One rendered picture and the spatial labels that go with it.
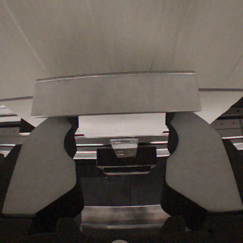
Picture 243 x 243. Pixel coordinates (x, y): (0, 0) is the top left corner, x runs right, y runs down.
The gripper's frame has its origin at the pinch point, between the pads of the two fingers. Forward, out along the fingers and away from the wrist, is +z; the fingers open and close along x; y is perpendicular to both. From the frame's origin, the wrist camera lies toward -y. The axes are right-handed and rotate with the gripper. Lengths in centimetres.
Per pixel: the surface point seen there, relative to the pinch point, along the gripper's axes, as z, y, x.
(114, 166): 17.0, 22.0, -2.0
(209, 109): 2.6, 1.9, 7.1
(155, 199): 31, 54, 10
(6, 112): 9.1, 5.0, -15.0
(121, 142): 8.6, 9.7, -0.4
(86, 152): 23.5, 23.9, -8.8
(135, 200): 31, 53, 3
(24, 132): 6.7, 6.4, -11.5
